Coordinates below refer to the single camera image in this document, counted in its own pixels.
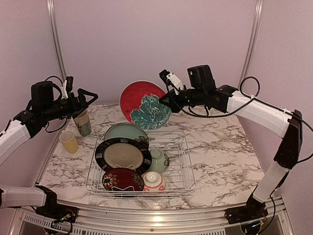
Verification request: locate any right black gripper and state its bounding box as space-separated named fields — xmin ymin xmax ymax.
xmin=159 ymin=87 xmax=207 ymax=112

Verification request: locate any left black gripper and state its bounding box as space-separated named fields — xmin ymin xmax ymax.
xmin=42 ymin=88 xmax=98 ymax=121

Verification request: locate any floral ceramic tumbler cup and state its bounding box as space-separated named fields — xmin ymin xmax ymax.
xmin=74 ymin=109 xmax=92 ymax=137

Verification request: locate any red plate with teal flower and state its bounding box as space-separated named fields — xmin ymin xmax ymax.
xmin=119 ymin=80 xmax=172 ymax=130

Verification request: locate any yellow mug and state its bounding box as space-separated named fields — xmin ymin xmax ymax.
xmin=59 ymin=131 xmax=78 ymax=154

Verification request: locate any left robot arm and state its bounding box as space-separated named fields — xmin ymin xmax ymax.
xmin=0 ymin=76 xmax=98 ymax=218

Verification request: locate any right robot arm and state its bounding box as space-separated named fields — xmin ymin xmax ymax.
xmin=159 ymin=65 xmax=302 ymax=219

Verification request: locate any light teal plate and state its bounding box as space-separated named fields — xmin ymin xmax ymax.
xmin=104 ymin=123 xmax=149 ymax=148

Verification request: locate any pale green ceramic bowl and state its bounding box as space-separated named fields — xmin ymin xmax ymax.
xmin=149 ymin=148 xmax=170 ymax=173

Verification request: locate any black rimmed grey plate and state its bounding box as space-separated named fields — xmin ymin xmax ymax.
xmin=94 ymin=138 xmax=152 ymax=174

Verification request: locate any white and pink bowl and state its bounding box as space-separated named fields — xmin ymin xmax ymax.
xmin=142 ymin=171 xmax=166 ymax=191

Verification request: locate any dark red floral plate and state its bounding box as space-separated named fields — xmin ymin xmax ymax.
xmin=102 ymin=168 xmax=144 ymax=191

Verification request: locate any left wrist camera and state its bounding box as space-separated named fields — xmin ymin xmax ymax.
xmin=61 ymin=76 xmax=74 ymax=98

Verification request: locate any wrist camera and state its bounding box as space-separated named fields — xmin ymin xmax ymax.
xmin=61 ymin=76 xmax=74 ymax=98
xmin=159 ymin=70 xmax=186 ymax=95

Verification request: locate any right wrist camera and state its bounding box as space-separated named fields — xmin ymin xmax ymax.
xmin=159 ymin=70 xmax=186 ymax=95

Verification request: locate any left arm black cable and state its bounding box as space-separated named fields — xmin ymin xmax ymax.
xmin=45 ymin=75 xmax=74 ymax=134

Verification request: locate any white wire dish rack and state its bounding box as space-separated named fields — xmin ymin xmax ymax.
xmin=85 ymin=131 xmax=196 ymax=198

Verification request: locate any left aluminium frame post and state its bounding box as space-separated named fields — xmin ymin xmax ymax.
xmin=46 ymin=0 xmax=67 ymax=81

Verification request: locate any aluminium frame post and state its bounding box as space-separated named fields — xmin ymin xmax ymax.
xmin=240 ymin=0 xmax=264 ymax=82
xmin=46 ymin=0 xmax=67 ymax=81

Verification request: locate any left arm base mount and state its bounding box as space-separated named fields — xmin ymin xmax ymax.
xmin=35 ymin=203 xmax=78 ymax=223

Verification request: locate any right aluminium frame post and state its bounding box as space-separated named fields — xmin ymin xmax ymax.
xmin=240 ymin=0 xmax=264 ymax=82

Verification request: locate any aluminium front frame rail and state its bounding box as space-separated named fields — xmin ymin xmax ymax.
xmin=8 ymin=197 xmax=294 ymax=235

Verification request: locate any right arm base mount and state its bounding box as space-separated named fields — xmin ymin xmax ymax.
xmin=224 ymin=205 xmax=268 ymax=224

